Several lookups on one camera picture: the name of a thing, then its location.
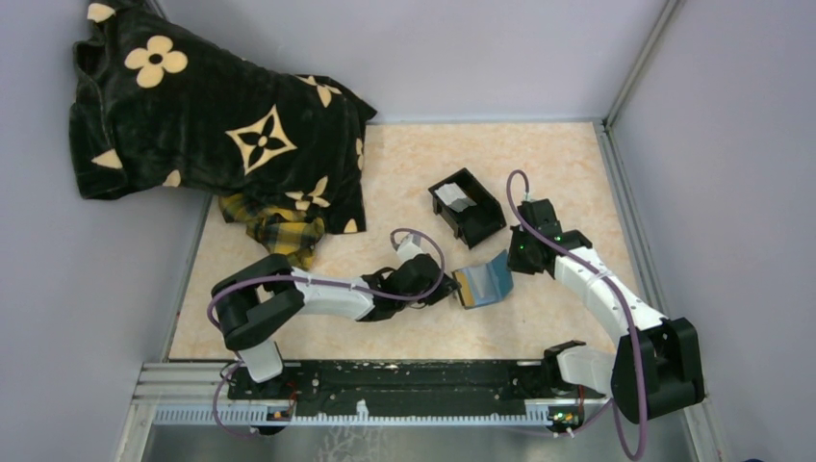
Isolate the blue card holder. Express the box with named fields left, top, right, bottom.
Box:
left=454, top=250, right=514, bottom=309

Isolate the black card box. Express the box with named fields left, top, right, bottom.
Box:
left=428, top=167, right=506, bottom=249

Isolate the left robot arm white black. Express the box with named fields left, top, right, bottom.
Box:
left=207, top=253, right=460, bottom=398

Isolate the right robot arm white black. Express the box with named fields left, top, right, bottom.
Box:
left=507, top=199, right=705, bottom=424

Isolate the stack of white cards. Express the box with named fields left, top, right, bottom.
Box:
left=436, top=183, right=476, bottom=213

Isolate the yellow black plaid cloth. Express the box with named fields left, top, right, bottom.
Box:
left=217, top=193, right=326, bottom=270

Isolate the black floral plush blanket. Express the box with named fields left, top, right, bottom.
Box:
left=68, top=1, right=375, bottom=234

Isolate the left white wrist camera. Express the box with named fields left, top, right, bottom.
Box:
left=393, top=233, right=424, bottom=263

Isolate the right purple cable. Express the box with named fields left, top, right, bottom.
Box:
left=505, top=169, right=650, bottom=460

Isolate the purple cable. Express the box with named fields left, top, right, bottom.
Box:
left=206, top=228, right=447, bottom=441
left=505, top=169, right=650, bottom=460

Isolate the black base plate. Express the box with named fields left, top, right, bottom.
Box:
left=227, top=360, right=600, bottom=418

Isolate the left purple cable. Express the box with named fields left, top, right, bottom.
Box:
left=206, top=228, right=447, bottom=441

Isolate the aluminium frame rail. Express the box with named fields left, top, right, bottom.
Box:
left=115, top=360, right=728, bottom=462

